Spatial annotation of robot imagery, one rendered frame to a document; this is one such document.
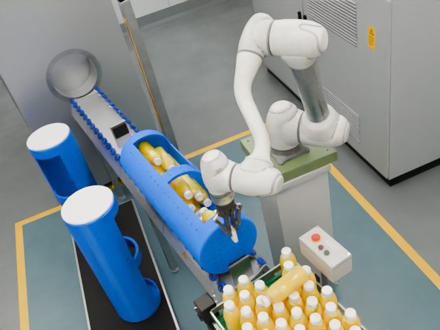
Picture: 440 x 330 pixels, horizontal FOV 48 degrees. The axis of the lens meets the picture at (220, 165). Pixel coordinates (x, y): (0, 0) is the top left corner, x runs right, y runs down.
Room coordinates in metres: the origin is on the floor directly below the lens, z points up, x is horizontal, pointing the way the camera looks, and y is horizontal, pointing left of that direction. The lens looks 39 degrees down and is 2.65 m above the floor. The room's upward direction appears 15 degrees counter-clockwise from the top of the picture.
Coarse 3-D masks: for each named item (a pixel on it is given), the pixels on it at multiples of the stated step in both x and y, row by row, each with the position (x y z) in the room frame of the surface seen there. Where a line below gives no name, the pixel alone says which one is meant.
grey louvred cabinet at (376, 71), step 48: (288, 0) 3.79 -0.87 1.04; (336, 0) 3.04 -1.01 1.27; (384, 0) 2.54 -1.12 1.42; (432, 0) 2.56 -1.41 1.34; (336, 48) 3.10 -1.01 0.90; (384, 48) 2.54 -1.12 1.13; (432, 48) 2.56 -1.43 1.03; (336, 96) 3.14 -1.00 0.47; (384, 96) 2.54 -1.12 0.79; (432, 96) 2.57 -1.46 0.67; (384, 144) 2.53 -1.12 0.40; (432, 144) 2.57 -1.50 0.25
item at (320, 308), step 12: (324, 300) 1.05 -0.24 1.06; (336, 300) 1.05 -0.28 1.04; (312, 312) 1.01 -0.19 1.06; (324, 312) 1.00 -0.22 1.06; (336, 312) 0.98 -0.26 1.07; (288, 324) 0.99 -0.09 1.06; (312, 324) 0.96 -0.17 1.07; (324, 324) 0.96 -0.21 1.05; (348, 324) 0.93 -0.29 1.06; (360, 324) 0.93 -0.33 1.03
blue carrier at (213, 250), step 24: (168, 144) 2.21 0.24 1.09; (144, 168) 1.91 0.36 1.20; (192, 168) 1.82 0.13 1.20; (144, 192) 1.85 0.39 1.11; (168, 192) 1.68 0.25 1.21; (168, 216) 1.60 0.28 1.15; (192, 216) 1.49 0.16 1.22; (192, 240) 1.40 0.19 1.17; (216, 240) 1.37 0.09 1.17; (240, 240) 1.40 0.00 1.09; (216, 264) 1.35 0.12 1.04
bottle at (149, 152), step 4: (140, 144) 2.17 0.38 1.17; (144, 144) 2.15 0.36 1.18; (148, 144) 2.15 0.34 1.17; (140, 148) 2.14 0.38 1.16; (144, 148) 2.12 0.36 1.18; (148, 148) 2.10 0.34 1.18; (152, 148) 2.10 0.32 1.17; (140, 152) 2.14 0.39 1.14; (144, 152) 2.10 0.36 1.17; (148, 152) 2.07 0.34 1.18; (152, 152) 2.06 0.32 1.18; (156, 152) 2.06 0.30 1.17; (144, 156) 2.09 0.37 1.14; (148, 156) 2.05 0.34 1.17; (152, 156) 2.03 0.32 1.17; (156, 156) 2.03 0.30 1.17; (148, 160) 2.05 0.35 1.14; (152, 160) 2.02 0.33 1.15
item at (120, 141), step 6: (120, 120) 2.60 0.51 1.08; (114, 126) 2.56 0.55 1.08; (120, 126) 2.56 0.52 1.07; (126, 126) 2.57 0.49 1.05; (114, 132) 2.54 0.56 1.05; (120, 132) 2.55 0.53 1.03; (126, 132) 2.56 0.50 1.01; (114, 138) 2.57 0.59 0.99; (120, 138) 2.56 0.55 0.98; (126, 138) 2.57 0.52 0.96; (120, 144) 2.56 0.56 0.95
